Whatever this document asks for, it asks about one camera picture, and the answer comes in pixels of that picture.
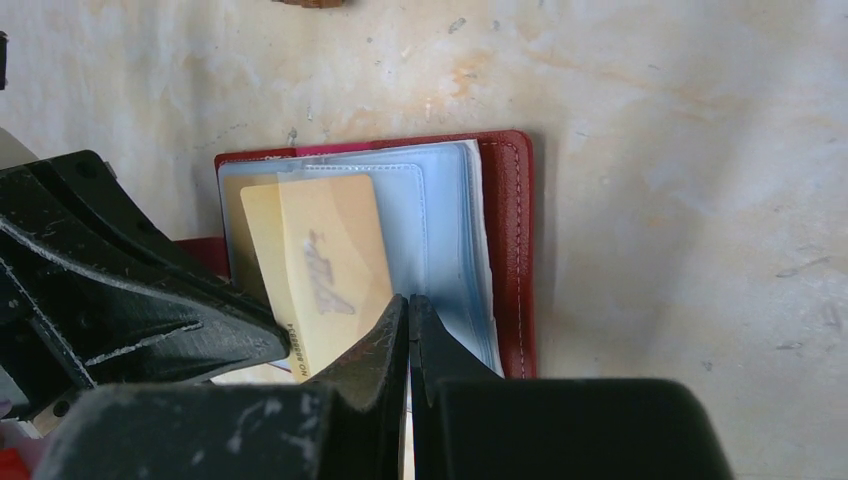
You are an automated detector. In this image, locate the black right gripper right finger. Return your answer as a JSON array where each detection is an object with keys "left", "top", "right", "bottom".
[{"left": 409, "top": 295, "right": 499, "bottom": 479}]

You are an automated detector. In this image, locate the gold credit card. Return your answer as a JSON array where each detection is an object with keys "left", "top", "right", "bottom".
[
  {"left": 219, "top": 174, "right": 277, "bottom": 305},
  {"left": 240, "top": 175, "right": 394, "bottom": 383}
]

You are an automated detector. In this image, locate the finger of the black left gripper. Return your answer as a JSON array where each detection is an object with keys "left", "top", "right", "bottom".
[
  {"left": 1, "top": 229, "right": 290, "bottom": 420},
  {"left": 1, "top": 150, "right": 273, "bottom": 325}
]

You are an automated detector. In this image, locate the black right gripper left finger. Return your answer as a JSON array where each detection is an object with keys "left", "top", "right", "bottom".
[{"left": 304, "top": 295, "right": 409, "bottom": 479}]

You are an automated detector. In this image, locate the red leather card holder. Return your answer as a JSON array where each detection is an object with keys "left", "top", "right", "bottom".
[{"left": 214, "top": 130, "right": 537, "bottom": 379}]

